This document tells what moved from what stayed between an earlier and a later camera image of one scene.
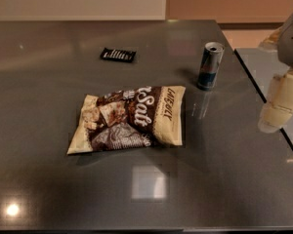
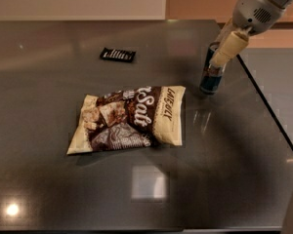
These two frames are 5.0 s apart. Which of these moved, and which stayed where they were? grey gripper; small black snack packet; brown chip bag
Moved: grey gripper
Stayed: brown chip bag; small black snack packet
